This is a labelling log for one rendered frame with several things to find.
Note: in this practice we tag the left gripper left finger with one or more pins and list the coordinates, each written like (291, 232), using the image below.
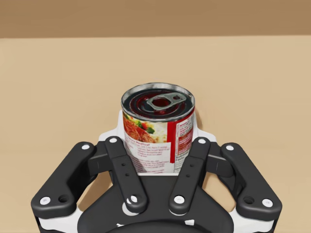
(85, 170)

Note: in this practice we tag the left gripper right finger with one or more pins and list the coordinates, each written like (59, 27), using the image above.
(218, 170)

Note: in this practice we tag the red and white can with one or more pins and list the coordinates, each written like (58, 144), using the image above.
(155, 131)

